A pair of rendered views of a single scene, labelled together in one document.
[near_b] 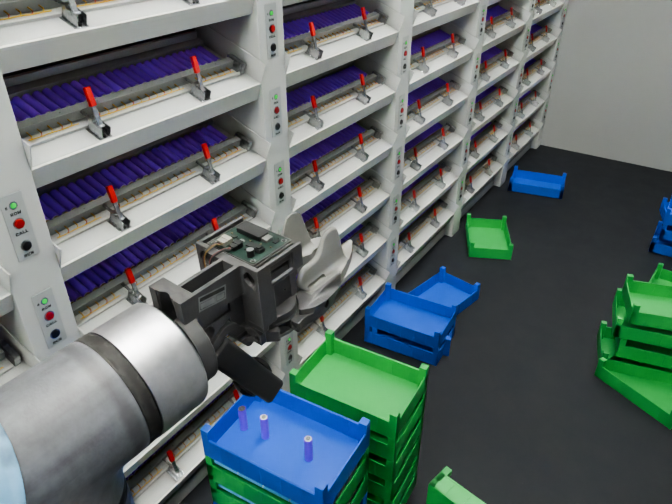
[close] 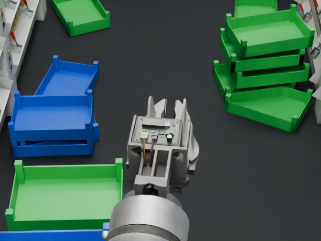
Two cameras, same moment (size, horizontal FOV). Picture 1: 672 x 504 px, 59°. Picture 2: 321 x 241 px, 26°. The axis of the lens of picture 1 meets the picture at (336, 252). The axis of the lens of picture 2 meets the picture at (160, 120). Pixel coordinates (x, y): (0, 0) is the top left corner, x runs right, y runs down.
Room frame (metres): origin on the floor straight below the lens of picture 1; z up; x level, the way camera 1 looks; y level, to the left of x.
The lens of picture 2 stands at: (-0.12, 0.39, 1.84)
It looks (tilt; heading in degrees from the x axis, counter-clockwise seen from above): 41 degrees down; 329
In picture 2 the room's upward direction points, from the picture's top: straight up
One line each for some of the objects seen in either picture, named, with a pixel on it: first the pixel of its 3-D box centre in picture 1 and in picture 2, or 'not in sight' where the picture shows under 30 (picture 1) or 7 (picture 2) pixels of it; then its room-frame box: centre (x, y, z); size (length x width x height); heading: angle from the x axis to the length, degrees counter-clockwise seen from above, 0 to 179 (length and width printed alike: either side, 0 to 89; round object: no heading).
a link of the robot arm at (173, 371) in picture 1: (147, 364); (145, 230); (0.33, 0.14, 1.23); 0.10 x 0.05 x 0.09; 52
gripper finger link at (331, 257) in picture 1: (329, 253); (181, 116); (0.46, 0.01, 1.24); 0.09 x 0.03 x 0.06; 139
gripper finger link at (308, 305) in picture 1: (300, 299); (180, 153); (0.42, 0.03, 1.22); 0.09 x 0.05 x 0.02; 139
